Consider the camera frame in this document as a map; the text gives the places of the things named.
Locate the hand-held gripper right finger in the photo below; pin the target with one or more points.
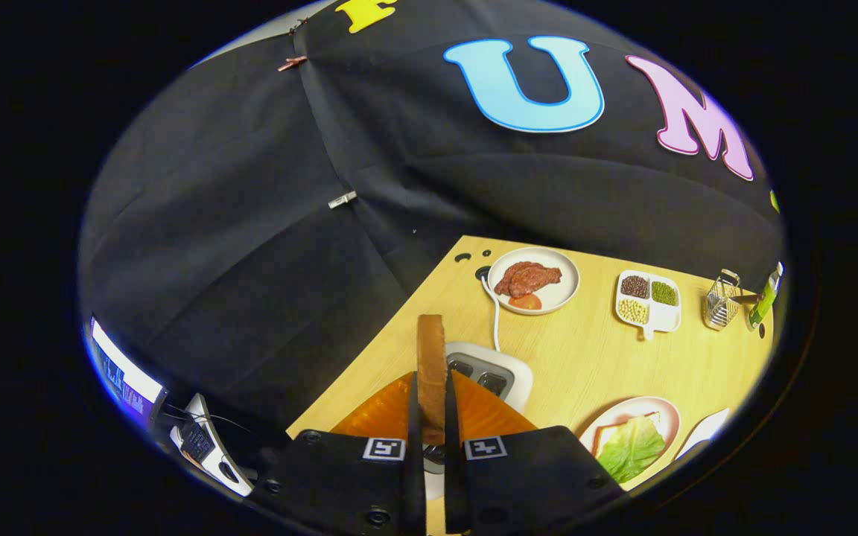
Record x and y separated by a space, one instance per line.
533 476

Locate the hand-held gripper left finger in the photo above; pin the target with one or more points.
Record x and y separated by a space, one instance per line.
339 476

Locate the green lettuce leaf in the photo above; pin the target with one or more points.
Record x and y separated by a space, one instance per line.
631 450

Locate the toasted bread slice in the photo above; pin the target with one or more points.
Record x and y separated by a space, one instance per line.
431 372

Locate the square white bread slice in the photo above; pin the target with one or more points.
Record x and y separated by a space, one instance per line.
611 430

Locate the white toaster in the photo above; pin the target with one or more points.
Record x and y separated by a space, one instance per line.
515 376

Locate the pink round plate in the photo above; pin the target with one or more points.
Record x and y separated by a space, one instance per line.
669 424

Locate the white leaf-shaped plate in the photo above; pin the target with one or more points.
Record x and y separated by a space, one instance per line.
701 433

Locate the orange carrot slice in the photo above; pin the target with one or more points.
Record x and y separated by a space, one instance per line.
526 302

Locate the grey round plate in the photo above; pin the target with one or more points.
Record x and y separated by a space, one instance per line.
567 286

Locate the yellow soybeans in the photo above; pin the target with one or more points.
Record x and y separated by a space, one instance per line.
633 311

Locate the brown steak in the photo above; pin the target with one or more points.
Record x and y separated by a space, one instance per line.
527 278

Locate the white divided dish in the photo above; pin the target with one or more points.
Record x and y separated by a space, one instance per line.
663 316

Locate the black table grommet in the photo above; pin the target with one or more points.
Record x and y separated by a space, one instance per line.
482 272

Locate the dark red beans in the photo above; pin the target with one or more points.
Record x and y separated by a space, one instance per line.
634 286

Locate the green mung beans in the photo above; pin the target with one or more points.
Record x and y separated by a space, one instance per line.
663 292

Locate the black backdrop cloth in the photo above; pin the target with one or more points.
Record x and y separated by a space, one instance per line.
250 260

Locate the computer monitor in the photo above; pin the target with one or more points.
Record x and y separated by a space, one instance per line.
125 372

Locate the silver clip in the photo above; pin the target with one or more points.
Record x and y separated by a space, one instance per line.
342 199

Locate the green label bottle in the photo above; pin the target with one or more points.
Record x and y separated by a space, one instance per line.
764 298

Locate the copper clip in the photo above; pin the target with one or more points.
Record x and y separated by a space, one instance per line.
291 63

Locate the black clip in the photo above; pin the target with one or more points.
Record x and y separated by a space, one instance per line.
299 26

